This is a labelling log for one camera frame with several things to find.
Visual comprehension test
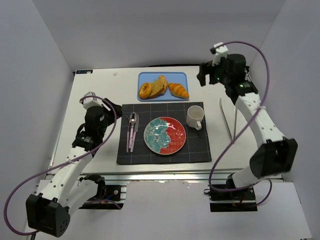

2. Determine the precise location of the white ceramic mug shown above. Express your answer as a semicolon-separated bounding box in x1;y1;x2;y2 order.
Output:
186;105;205;131

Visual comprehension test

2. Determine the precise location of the pale bread roll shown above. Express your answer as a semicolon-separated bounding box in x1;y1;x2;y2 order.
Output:
158;75;168;95

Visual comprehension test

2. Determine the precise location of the striped orange croissant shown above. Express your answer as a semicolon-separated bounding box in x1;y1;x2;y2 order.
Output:
168;83;190;99

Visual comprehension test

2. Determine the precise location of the blue plastic tray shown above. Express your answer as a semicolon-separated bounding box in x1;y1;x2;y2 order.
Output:
137;72;189;102

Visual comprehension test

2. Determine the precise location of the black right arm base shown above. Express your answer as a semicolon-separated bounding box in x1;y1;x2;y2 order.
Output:
203;185;258;213

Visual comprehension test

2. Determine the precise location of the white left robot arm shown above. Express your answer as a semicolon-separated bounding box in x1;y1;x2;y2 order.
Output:
25;94;123;238

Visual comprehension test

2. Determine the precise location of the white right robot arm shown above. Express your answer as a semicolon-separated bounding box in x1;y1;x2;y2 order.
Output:
197;54;298;192

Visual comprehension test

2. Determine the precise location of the pink handled knife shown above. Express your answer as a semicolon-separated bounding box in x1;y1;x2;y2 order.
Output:
130;112;139;153

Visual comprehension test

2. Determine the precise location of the teal and red plate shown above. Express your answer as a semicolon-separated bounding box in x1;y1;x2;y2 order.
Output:
143;117;187;156

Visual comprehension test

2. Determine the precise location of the pink handled fork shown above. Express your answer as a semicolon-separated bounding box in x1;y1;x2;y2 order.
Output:
126;116;131;153

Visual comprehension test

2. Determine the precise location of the brown bread slice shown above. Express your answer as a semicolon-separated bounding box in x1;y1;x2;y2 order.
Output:
149;80;164;99

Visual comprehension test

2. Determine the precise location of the dark checked placemat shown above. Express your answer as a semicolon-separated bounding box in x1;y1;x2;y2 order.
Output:
116;102;212;165

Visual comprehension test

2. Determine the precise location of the blue table label sticker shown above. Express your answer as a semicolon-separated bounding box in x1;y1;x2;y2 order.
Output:
75;69;93;75

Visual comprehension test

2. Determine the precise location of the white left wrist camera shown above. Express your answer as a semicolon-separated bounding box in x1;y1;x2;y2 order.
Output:
79;91;103;110

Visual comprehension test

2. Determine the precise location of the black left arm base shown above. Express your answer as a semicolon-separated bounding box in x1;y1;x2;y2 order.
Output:
78;174;126;210

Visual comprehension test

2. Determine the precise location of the orange glazed donut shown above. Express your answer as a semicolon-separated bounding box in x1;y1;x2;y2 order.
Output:
138;82;152;99

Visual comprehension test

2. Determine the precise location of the aluminium table frame rail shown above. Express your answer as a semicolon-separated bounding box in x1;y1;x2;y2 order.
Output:
37;167;286;191

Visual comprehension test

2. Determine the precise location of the pink handled spoon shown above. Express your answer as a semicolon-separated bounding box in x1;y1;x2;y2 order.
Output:
128;112;139;153

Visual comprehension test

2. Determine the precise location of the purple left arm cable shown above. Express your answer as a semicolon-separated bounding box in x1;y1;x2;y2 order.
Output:
3;95;123;236

